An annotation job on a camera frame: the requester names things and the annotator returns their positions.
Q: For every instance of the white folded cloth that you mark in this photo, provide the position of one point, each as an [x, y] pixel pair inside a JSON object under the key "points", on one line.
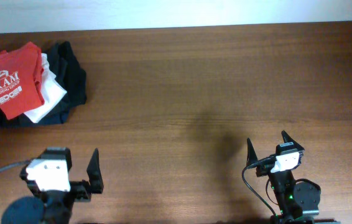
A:
{"points": [[51, 91]]}

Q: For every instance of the orange printed t-shirt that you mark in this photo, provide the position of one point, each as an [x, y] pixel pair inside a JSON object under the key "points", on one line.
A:
{"points": [[20, 80]]}

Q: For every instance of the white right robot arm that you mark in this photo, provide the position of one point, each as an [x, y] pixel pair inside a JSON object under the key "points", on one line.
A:
{"points": [[297, 199]]}

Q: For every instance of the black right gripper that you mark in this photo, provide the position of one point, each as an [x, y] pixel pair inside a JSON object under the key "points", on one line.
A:
{"points": [[264, 167]]}

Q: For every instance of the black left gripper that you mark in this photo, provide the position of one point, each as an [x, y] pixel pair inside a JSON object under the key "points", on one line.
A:
{"points": [[78, 189]]}

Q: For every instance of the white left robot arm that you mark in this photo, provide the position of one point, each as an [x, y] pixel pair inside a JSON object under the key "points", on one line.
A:
{"points": [[53, 193]]}

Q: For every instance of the black folded garment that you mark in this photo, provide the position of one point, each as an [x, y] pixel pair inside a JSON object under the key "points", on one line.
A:
{"points": [[70, 76]]}

